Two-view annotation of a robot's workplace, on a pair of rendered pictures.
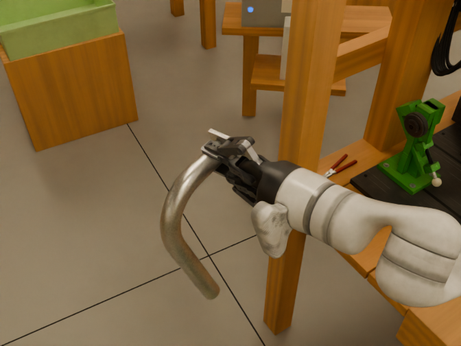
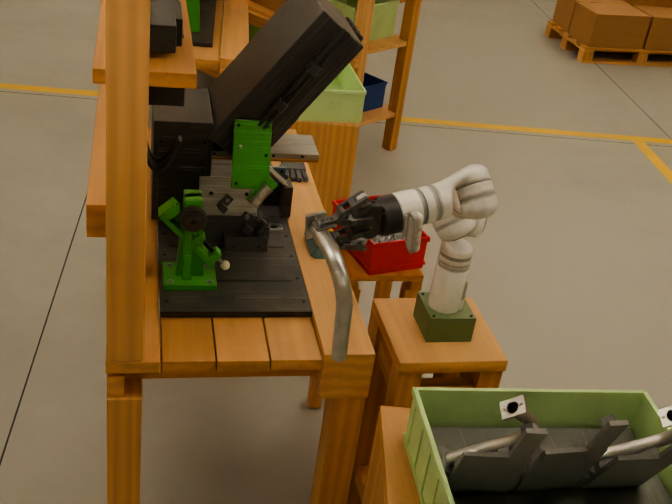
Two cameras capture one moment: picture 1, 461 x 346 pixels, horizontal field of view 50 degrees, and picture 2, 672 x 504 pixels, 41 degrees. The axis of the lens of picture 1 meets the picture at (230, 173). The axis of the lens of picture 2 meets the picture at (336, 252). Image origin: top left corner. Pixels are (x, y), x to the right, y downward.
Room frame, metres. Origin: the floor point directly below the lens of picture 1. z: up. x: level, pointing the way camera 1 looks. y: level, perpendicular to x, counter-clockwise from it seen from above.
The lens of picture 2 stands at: (0.03, 1.37, 2.32)
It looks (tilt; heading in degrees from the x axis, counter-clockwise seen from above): 30 degrees down; 289
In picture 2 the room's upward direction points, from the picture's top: 8 degrees clockwise
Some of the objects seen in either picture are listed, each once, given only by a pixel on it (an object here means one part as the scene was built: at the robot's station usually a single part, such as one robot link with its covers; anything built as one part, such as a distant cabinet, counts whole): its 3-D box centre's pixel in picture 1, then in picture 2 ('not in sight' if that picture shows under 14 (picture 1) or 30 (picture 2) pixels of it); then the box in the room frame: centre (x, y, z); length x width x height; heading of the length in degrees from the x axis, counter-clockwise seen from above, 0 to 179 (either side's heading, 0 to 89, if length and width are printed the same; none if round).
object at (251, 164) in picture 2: not in sight; (250, 150); (1.15, -0.93, 1.17); 0.13 x 0.12 x 0.20; 124
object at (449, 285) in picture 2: not in sight; (449, 279); (0.44, -0.81, 1.02); 0.09 x 0.09 x 0.17; 44
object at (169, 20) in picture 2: not in sight; (161, 29); (1.27, -0.59, 1.59); 0.15 x 0.07 x 0.07; 124
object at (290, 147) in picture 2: not in sight; (255, 146); (1.21, -1.08, 1.11); 0.39 x 0.16 x 0.03; 34
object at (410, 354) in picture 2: not in sight; (437, 333); (0.45, -0.81, 0.83); 0.32 x 0.32 x 0.04; 35
